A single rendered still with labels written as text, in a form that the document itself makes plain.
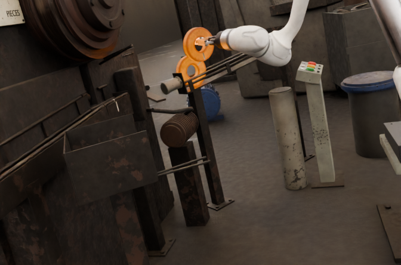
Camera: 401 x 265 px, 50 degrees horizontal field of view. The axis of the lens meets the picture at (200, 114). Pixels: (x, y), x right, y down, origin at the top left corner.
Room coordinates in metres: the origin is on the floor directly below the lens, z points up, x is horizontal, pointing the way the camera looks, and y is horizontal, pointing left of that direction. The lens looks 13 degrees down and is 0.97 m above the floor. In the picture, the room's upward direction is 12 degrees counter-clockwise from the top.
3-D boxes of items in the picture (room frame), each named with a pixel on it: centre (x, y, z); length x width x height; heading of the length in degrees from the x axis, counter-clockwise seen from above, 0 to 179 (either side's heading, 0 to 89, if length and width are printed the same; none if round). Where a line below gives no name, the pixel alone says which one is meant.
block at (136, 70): (1.92, 0.28, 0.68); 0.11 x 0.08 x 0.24; 69
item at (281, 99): (2.09, -0.41, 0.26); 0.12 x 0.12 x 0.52
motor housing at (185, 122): (1.96, 0.11, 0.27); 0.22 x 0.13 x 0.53; 159
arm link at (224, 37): (1.80, -0.19, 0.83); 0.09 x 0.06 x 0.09; 125
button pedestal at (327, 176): (2.07, -0.58, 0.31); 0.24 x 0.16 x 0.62; 159
